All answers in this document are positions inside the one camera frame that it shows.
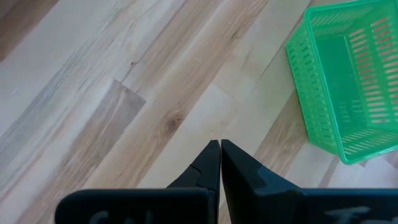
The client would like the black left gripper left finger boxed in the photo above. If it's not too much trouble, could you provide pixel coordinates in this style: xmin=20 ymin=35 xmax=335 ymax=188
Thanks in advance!
xmin=55 ymin=139 xmax=221 ymax=224

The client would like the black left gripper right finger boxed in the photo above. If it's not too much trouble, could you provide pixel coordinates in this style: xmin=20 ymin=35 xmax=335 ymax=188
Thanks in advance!
xmin=220 ymin=139 xmax=398 ymax=224

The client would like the green plastic slotted basket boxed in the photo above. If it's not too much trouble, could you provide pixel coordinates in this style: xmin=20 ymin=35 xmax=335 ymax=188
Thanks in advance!
xmin=285 ymin=0 xmax=398 ymax=166

